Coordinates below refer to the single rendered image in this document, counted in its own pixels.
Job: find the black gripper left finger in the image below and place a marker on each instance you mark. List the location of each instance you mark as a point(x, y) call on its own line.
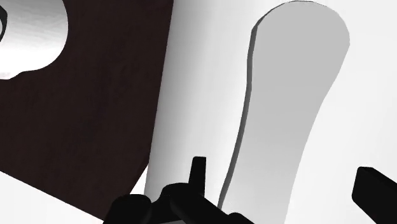
point(186, 204)

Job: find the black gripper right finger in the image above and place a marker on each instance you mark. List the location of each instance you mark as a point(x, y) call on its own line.
point(378, 192)

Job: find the dark brown robot stand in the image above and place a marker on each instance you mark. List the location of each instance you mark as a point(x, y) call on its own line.
point(93, 108)

